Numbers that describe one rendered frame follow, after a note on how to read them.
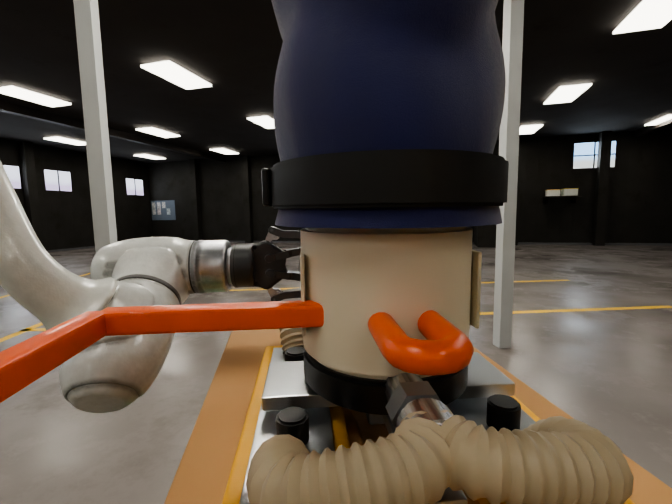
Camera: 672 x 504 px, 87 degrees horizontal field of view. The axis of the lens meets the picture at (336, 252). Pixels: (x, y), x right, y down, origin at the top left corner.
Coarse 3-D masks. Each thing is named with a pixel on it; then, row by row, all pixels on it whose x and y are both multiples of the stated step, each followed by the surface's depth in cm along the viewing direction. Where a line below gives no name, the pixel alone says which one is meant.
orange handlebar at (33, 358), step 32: (96, 320) 29; (128, 320) 30; (160, 320) 30; (192, 320) 31; (224, 320) 31; (256, 320) 31; (288, 320) 31; (320, 320) 32; (384, 320) 27; (0, 352) 22; (32, 352) 22; (64, 352) 25; (384, 352) 24; (416, 352) 22; (448, 352) 22; (0, 384) 20
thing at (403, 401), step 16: (272, 368) 39; (288, 368) 39; (480, 368) 39; (496, 368) 39; (272, 384) 36; (288, 384) 36; (304, 384) 36; (400, 384) 27; (416, 384) 27; (480, 384) 35; (496, 384) 35; (512, 384) 35; (272, 400) 33; (288, 400) 34; (304, 400) 34; (320, 400) 34; (400, 400) 26; (416, 400) 25; (432, 400) 24; (384, 416) 31; (400, 416) 24; (416, 416) 23; (432, 416) 23; (448, 416) 23; (448, 496) 22; (464, 496) 22
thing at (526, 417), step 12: (492, 396) 33; (504, 396) 33; (456, 408) 36; (468, 408) 36; (480, 408) 36; (492, 408) 32; (504, 408) 31; (516, 408) 31; (528, 408) 37; (480, 420) 34; (492, 420) 32; (504, 420) 31; (516, 420) 31; (528, 420) 33
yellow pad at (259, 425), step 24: (264, 360) 49; (288, 360) 43; (264, 384) 42; (288, 408) 31; (312, 408) 36; (336, 408) 37; (264, 432) 32; (288, 432) 29; (312, 432) 32; (336, 432) 33; (240, 456) 30; (240, 480) 27
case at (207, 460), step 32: (224, 352) 56; (256, 352) 56; (480, 352) 55; (224, 384) 46; (224, 416) 39; (352, 416) 39; (544, 416) 38; (192, 448) 34; (224, 448) 34; (192, 480) 30; (224, 480) 30; (640, 480) 29
